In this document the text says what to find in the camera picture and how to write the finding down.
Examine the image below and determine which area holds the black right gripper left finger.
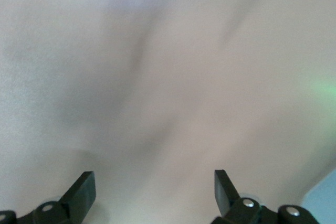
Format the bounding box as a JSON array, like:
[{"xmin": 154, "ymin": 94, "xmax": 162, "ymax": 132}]
[{"xmin": 0, "ymin": 170, "xmax": 97, "ymax": 224}]

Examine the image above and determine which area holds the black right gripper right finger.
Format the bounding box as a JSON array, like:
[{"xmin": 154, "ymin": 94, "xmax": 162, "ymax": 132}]
[{"xmin": 214, "ymin": 168, "xmax": 320, "ymax": 224}]

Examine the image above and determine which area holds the brown table mat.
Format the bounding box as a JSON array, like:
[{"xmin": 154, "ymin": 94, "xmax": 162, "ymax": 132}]
[{"xmin": 0, "ymin": 0, "xmax": 336, "ymax": 224}]

